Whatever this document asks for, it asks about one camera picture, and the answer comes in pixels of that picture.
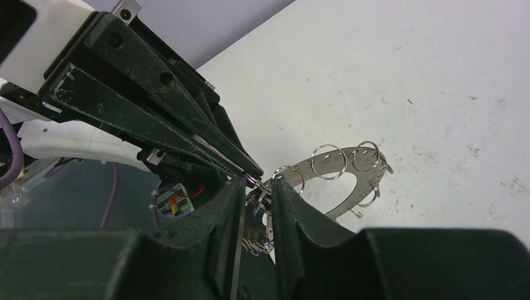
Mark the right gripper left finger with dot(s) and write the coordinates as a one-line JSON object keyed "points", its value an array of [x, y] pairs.
{"points": [[197, 257]]}

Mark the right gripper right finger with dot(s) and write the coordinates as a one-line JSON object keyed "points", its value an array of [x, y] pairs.
{"points": [[317, 258]]}

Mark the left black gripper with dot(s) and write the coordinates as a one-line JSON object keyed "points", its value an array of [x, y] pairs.
{"points": [[144, 93]]}

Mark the silver perforated ring disc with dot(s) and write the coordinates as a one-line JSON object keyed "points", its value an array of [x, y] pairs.
{"points": [[350, 175]]}

